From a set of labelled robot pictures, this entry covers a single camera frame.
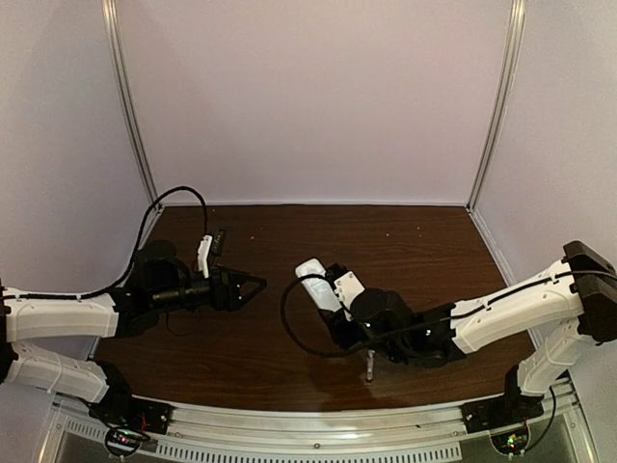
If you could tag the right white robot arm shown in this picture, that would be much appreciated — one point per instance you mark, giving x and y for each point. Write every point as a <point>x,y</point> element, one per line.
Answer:
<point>577,291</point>

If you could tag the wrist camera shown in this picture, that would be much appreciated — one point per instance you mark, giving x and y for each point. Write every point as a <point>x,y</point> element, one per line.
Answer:
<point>346,285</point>
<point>211,247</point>

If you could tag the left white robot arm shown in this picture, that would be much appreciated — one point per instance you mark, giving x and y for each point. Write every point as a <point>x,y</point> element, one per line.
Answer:
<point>158,284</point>

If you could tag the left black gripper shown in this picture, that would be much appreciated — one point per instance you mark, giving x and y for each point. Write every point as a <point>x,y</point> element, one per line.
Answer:
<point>220,287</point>

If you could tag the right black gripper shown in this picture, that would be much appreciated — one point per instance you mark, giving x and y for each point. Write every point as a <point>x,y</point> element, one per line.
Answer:
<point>338,328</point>

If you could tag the front aluminium rail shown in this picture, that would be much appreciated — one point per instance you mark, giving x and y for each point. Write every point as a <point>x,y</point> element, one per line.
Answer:
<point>435,433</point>

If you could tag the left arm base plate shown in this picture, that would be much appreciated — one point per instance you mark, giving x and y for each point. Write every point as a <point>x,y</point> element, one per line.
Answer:
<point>144,417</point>

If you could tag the right aluminium frame post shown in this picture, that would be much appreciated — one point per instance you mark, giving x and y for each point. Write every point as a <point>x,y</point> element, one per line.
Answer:
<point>507,74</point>

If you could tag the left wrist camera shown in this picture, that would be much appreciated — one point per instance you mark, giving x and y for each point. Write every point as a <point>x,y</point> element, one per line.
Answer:
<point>211,247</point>

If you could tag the left aluminium frame post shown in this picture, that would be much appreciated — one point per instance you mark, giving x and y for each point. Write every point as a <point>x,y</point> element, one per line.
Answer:
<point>113,31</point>

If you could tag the aluminium frame post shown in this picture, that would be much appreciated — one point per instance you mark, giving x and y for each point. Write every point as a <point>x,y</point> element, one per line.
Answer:
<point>507,74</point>
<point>113,31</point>

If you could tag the white remote control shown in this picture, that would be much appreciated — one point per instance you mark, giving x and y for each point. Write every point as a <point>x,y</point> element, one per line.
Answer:
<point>318,289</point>

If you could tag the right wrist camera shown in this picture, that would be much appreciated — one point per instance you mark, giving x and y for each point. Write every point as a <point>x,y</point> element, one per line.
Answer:
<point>346,285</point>

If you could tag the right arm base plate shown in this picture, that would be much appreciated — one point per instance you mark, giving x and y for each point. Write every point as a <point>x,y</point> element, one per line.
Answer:
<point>496,412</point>

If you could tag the clear handle screwdriver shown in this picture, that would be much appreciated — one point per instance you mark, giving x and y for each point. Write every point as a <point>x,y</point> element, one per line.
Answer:
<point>370,362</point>

